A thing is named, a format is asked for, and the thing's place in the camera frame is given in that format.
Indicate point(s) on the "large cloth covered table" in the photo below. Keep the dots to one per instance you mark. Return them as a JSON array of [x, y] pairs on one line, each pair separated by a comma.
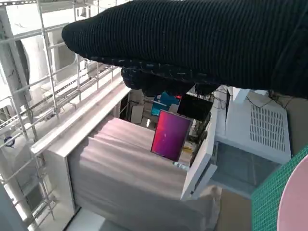
[[120, 168]]

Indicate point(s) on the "teal box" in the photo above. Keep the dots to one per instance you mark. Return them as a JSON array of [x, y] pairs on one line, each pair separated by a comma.
[[168, 99]]

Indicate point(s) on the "green cutting mat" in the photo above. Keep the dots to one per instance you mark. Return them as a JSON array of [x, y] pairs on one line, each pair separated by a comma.
[[267, 204]]

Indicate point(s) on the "white metal railing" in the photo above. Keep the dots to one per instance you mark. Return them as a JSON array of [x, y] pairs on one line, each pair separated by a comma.
[[51, 72]]

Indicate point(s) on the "pink bowl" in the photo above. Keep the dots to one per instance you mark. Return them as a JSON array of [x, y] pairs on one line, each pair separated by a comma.
[[296, 204]]

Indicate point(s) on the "right robot hand black glove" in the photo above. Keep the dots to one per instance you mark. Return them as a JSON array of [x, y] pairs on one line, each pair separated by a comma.
[[192, 36]]

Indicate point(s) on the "black monitor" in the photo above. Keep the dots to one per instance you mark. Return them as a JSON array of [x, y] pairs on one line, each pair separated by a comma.
[[192, 107]]

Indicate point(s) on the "long white ledge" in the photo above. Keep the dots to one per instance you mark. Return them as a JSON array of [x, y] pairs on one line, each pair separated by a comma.
[[84, 115]]

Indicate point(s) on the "white cylindrical tank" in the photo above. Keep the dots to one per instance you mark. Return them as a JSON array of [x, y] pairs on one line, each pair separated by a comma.
[[36, 62]]

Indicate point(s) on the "monitor with pink purple screen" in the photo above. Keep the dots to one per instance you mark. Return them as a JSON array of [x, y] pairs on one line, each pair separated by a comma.
[[170, 134]]

